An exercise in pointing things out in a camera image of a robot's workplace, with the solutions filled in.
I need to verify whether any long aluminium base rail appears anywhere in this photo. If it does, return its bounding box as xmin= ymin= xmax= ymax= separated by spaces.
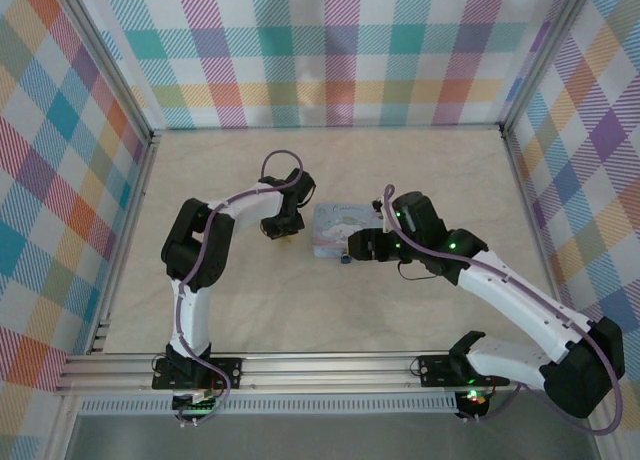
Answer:
xmin=53 ymin=350 xmax=551 ymax=396

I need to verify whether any slotted grey cable duct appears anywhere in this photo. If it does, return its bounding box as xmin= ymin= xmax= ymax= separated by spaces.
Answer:
xmin=79 ymin=397 xmax=459 ymax=416

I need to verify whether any short aluminium frame post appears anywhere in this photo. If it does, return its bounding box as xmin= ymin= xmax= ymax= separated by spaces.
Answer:
xmin=44 ymin=394 xmax=84 ymax=460
xmin=589 ymin=419 xmax=619 ymax=460

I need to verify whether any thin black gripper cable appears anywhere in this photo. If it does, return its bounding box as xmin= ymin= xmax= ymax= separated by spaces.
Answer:
xmin=397 ymin=259 xmax=444 ymax=282

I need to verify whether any aluminium floor side rail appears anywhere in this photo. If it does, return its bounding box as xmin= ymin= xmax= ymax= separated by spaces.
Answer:
xmin=87 ymin=129 xmax=164 ymax=356
xmin=499 ymin=129 xmax=571 ymax=321

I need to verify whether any aluminium corner post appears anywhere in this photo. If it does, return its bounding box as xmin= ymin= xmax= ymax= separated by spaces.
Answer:
xmin=52 ymin=0 xmax=154 ymax=149
xmin=499 ymin=0 xmax=596 ymax=136

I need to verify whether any green lit controller board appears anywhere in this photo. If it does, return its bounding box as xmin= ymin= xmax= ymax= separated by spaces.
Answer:
xmin=171 ymin=387 xmax=224 ymax=416

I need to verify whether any aluminium floor back rail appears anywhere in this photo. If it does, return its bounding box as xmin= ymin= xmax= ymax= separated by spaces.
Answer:
xmin=149 ymin=123 xmax=506 ymax=133

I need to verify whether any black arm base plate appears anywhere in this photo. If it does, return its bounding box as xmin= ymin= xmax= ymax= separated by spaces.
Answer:
xmin=151 ymin=357 xmax=245 ymax=392
xmin=416 ymin=354 xmax=511 ymax=389

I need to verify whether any light blue pouch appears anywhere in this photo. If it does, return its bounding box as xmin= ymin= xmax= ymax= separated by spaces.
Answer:
xmin=311 ymin=201 xmax=385 ymax=264

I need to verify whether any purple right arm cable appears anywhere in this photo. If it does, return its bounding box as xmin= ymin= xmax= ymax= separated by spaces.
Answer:
xmin=382 ymin=183 xmax=624 ymax=437

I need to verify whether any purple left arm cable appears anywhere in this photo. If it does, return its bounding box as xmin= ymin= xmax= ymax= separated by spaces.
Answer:
xmin=172 ymin=150 xmax=306 ymax=429

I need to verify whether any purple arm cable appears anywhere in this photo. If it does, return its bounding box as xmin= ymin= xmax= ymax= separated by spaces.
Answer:
xmin=172 ymin=150 xmax=306 ymax=429
xmin=382 ymin=183 xmax=624 ymax=437

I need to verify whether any small lit controller board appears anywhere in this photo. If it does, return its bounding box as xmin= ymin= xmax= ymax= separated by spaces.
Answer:
xmin=457 ymin=387 xmax=491 ymax=411

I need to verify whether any grey metal sheet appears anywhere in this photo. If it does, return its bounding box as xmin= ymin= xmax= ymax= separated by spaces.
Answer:
xmin=64 ymin=413 xmax=601 ymax=460

